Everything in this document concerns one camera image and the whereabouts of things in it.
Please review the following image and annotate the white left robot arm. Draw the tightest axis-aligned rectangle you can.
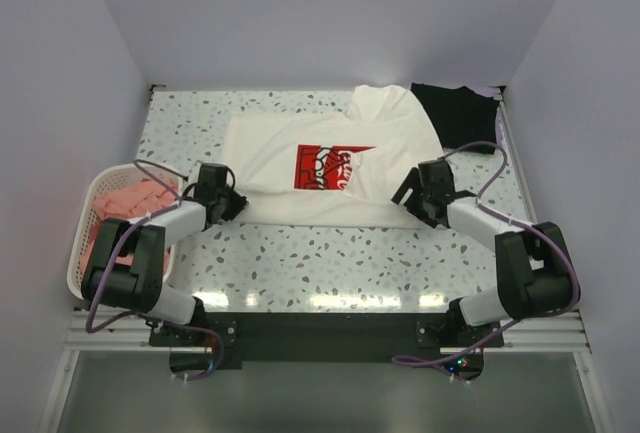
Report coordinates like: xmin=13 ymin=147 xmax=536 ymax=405
xmin=81 ymin=160 xmax=248 ymax=345

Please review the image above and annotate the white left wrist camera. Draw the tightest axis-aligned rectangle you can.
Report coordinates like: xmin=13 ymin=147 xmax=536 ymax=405
xmin=185 ymin=161 xmax=202 ymax=184

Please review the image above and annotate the aluminium frame rail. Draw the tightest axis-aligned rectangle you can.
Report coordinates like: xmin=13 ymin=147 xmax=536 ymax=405
xmin=65 ymin=89 xmax=589 ymax=368

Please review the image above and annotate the pink crumpled t-shirt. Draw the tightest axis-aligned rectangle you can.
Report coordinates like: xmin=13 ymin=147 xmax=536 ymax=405
xmin=79 ymin=180 xmax=175 ymax=272

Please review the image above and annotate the white plastic laundry basket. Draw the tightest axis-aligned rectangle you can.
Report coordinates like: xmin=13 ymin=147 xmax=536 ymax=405
xmin=67 ymin=164 xmax=183 ymax=299

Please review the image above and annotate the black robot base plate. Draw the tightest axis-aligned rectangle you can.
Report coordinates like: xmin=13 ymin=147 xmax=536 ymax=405
xmin=149 ymin=313 xmax=504 ymax=379

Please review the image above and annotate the black folded t-shirt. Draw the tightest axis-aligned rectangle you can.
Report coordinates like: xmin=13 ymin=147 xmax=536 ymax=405
xmin=410 ymin=83 xmax=500 ymax=154

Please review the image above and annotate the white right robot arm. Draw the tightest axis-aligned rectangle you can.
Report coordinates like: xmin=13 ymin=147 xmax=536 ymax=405
xmin=392 ymin=159 xmax=581 ymax=346

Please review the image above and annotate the white t-shirt red print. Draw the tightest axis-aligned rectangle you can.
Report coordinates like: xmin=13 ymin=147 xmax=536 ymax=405
xmin=220 ymin=85 xmax=442 ymax=229

